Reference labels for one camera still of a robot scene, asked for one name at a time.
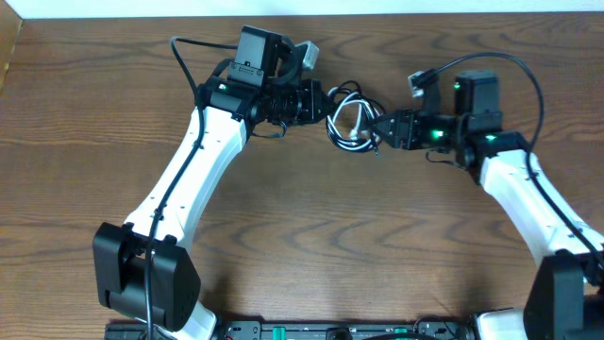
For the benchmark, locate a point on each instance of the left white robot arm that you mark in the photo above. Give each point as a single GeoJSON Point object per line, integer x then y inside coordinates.
{"type": "Point", "coordinates": [143, 267]}

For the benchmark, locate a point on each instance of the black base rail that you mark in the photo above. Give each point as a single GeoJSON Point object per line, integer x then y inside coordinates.
{"type": "Point", "coordinates": [431, 327]}

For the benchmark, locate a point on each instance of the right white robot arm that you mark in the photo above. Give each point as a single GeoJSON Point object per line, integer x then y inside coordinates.
{"type": "Point", "coordinates": [567, 251]}

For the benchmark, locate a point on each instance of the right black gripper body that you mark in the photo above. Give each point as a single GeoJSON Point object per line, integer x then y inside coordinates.
{"type": "Point", "coordinates": [427, 132]}

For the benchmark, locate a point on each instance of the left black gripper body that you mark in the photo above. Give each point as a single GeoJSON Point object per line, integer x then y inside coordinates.
{"type": "Point", "coordinates": [305, 102]}

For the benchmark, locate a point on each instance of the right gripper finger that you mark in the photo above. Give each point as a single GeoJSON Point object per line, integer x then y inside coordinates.
{"type": "Point", "coordinates": [386, 132]}
{"type": "Point", "coordinates": [387, 119]}

